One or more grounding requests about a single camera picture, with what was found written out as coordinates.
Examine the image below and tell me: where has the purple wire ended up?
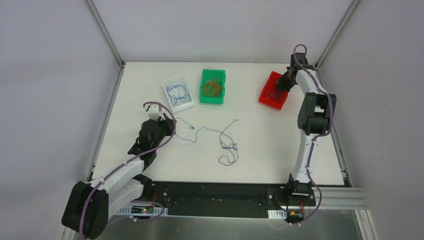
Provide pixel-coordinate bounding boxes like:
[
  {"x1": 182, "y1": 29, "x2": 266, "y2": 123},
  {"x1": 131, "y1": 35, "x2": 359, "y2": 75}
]
[{"x1": 263, "y1": 89, "x2": 287, "y2": 104}]

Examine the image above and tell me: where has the blue wire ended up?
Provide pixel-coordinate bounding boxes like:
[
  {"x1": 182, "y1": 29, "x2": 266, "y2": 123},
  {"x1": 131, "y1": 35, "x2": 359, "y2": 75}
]
[{"x1": 165, "y1": 84, "x2": 192, "y2": 107}]

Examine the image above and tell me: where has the orange wire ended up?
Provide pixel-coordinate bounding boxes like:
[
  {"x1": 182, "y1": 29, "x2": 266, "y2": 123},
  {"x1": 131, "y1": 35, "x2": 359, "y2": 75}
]
[{"x1": 202, "y1": 67, "x2": 223, "y2": 99}]

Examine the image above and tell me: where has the coloured wire bundle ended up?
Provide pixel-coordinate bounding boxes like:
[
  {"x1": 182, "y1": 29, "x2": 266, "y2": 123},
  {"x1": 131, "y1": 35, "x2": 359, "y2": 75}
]
[{"x1": 173, "y1": 117, "x2": 240, "y2": 167}]

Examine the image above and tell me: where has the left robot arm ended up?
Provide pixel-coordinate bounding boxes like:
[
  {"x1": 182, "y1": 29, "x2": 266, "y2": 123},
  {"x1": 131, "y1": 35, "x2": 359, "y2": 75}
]
[{"x1": 61, "y1": 113, "x2": 176, "y2": 239}]

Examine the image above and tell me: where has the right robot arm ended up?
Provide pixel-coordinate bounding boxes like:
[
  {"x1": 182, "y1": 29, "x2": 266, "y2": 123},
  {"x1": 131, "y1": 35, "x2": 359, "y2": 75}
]
[{"x1": 275, "y1": 52, "x2": 337, "y2": 205}]

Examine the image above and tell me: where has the red plastic bin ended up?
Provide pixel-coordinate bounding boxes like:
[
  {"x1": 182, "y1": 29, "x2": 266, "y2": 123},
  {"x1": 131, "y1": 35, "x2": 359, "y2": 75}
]
[{"x1": 258, "y1": 71, "x2": 289, "y2": 110}]

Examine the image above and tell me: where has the white plastic bin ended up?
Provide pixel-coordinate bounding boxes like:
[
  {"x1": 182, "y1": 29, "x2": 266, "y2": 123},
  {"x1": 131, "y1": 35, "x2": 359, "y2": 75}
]
[{"x1": 162, "y1": 74, "x2": 195, "y2": 114}]

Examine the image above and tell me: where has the green plastic bin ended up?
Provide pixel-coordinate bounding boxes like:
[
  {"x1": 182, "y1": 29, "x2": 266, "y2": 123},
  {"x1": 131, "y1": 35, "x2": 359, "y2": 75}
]
[{"x1": 199, "y1": 67, "x2": 226, "y2": 105}]

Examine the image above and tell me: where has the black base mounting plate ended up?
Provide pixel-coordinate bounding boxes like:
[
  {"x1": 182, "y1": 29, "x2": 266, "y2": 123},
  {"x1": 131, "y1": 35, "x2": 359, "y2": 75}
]
[{"x1": 137, "y1": 181, "x2": 316, "y2": 219}]

